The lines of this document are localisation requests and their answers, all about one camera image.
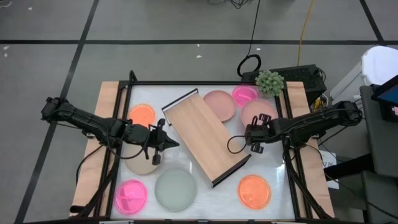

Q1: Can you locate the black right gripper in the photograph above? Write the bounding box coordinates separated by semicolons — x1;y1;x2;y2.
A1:
245;113;282;154

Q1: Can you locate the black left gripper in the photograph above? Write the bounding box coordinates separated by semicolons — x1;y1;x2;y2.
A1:
124;119;180;166

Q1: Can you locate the pink matte plate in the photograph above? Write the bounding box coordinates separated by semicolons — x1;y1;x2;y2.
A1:
203;90;238;123
239;98;279;128

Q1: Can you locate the beige matte plate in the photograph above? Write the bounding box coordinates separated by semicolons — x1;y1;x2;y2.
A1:
123;141;162;175

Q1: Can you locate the small magenta translucent plate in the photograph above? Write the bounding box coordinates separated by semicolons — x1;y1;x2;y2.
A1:
231;84;260;108

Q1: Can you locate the small orange translucent plate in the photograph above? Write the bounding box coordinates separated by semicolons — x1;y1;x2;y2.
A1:
127;103;157;128

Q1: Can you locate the grey-green matte plate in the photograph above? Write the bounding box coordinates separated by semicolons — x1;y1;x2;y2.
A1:
154;168;198;213

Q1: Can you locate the large orange translucent plate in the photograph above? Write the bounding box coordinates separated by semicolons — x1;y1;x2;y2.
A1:
237;174;272;210

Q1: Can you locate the large magenta divided plate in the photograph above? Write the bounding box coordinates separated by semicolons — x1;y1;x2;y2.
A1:
114;179;149;216

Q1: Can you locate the green potted plant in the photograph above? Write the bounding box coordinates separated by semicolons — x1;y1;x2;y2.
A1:
254;70;285;98

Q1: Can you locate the black computer case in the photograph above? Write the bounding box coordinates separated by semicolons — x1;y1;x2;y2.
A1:
241;63;328;106

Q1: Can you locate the white paper sheet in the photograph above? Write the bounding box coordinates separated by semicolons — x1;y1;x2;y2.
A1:
319;150;340;190

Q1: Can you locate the black desk base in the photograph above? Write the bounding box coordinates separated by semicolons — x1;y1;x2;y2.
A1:
323;154;374;182

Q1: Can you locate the grey desk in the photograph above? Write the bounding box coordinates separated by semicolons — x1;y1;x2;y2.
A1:
359;84;398;224

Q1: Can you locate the black tablet screen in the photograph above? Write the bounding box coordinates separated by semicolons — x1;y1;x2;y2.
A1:
371;74;398;123

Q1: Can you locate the white lidded bin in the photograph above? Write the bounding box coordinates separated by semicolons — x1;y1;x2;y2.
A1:
329;45;398;108

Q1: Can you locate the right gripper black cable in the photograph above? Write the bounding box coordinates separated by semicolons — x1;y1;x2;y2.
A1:
226;134;249;155

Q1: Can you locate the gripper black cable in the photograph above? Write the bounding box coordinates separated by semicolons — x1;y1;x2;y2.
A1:
226;134;249;155
107;136;149;161

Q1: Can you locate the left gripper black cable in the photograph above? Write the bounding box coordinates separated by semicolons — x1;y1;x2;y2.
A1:
107;136;149;161

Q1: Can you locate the black aluminium table frame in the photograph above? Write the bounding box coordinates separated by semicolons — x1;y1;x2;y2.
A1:
70;70;335;224

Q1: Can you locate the left arm base cable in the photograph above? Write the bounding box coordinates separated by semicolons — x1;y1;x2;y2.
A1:
75;144;104;187

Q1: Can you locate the black looped cable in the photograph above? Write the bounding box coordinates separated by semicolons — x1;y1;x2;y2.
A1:
236;0;262;78

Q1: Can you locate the yellow cable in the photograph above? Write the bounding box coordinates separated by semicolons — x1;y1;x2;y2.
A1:
297;0;317;67

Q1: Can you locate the black cable bundle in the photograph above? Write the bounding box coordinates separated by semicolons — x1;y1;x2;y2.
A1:
207;0;249;9

